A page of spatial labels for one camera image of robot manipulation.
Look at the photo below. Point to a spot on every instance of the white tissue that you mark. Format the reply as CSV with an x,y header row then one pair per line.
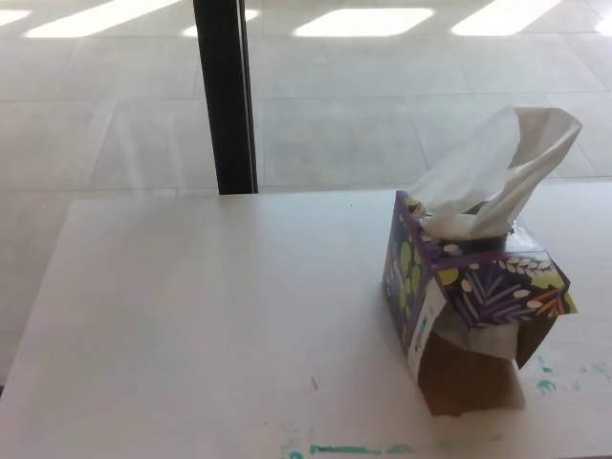
x,y
483,191

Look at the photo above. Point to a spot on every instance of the purple floral tissue box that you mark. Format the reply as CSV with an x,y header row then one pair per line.
x,y
492,291

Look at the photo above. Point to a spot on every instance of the black vertical post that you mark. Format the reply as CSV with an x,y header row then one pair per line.
x,y
224,95

